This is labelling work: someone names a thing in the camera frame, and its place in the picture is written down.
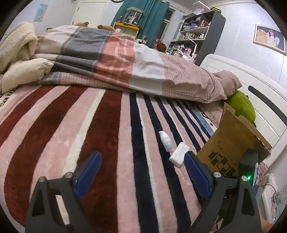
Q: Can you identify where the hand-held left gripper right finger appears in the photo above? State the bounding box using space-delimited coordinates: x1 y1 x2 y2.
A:
184 151 262 233

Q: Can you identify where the person's right forearm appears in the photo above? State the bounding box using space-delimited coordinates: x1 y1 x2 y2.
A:
260 216 277 233

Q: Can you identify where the pink striped pillow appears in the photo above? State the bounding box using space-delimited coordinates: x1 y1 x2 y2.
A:
212 70 243 99

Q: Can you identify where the cream comforter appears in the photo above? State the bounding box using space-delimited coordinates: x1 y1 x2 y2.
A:
0 58 55 94

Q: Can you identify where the white desk lamp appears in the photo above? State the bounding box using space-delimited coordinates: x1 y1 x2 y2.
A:
188 37 199 59

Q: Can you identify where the white bed headboard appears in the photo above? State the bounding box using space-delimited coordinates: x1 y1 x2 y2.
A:
199 54 287 175

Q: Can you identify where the glass display case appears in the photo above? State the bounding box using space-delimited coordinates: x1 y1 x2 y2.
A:
124 7 144 25

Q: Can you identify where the green plush toy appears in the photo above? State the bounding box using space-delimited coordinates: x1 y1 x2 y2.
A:
221 91 256 128

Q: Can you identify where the framed wall picture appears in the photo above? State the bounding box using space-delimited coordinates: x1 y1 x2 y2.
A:
253 24 287 56

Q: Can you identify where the window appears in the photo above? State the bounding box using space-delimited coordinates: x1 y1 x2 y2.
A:
160 8 175 43

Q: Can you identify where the white rectangular case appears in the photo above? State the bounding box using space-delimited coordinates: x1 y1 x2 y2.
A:
169 142 189 167

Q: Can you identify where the teal curtain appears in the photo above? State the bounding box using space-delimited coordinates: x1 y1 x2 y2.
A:
110 0 170 46

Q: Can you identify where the dark grey bookshelf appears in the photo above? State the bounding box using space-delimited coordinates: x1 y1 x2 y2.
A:
169 10 226 66

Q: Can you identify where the yellow cabinet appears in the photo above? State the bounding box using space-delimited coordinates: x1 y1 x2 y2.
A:
113 22 143 38

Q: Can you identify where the striped plush blanket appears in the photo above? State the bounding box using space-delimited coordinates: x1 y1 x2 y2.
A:
0 84 220 233

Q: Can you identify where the blue wall poster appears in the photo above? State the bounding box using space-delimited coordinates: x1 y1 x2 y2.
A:
34 3 49 22

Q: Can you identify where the clear pump bottle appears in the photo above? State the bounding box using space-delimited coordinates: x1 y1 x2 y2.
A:
158 131 174 153

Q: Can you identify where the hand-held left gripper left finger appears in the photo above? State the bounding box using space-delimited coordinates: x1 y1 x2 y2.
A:
25 151 102 233

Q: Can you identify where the pink grey striped quilt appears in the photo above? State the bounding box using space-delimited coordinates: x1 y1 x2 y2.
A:
30 25 228 103

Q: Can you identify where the white door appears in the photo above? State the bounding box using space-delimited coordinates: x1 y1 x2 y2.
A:
70 1 108 26

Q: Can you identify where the brown cardboard box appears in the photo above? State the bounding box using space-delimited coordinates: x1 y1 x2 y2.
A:
197 103 273 180

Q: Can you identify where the cream fleece blanket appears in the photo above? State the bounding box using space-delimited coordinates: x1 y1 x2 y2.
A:
0 22 38 73

